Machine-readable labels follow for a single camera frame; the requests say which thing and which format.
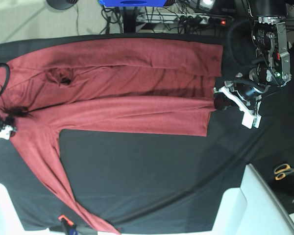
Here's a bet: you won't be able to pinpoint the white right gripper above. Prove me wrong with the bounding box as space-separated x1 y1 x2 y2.
0 117 17 140

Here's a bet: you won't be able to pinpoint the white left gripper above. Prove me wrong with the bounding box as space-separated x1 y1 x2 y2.
214 72 269 115

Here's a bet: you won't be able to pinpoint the red long-sleeve T-shirt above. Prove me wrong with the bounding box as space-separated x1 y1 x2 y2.
0 38 223 234

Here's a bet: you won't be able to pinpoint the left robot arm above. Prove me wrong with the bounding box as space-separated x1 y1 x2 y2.
214 0 292 116

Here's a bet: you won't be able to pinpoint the white foam block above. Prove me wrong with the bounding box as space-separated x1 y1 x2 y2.
212 164 294 235

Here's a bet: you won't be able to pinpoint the white power strip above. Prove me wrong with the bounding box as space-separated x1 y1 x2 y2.
136 13 234 26

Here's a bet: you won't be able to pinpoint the black round stand base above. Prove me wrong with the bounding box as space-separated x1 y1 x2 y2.
46 0 78 10

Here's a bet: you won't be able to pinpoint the blue plastic box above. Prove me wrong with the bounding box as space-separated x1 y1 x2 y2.
99 0 167 7

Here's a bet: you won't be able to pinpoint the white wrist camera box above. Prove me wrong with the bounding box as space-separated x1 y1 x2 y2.
242 113 262 129

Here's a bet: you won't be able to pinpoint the yellow-handled scissors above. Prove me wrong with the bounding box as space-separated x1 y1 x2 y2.
273 164 294 181

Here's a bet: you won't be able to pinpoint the black table leg post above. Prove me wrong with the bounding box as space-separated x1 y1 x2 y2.
120 7 140 33

